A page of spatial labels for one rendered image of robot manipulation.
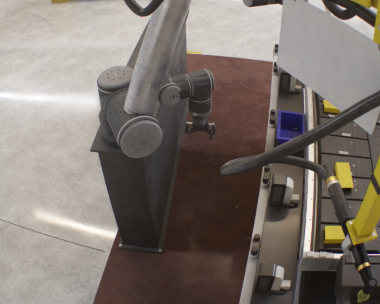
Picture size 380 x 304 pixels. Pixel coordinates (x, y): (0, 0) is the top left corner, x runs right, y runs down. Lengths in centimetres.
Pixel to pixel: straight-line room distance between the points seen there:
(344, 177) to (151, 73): 95
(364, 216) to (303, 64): 42
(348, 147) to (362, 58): 122
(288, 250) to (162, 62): 93
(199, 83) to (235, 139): 167
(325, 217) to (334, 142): 49
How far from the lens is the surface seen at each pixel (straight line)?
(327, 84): 99
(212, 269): 270
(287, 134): 227
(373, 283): 111
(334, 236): 164
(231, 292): 261
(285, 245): 177
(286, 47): 105
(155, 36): 165
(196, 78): 193
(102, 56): 490
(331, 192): 129
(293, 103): 250
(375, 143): 216
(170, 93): 188
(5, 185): 356
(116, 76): 203
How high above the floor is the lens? 232
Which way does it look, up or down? 40 degrees down
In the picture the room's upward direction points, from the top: 1 degrees counter-clockwise
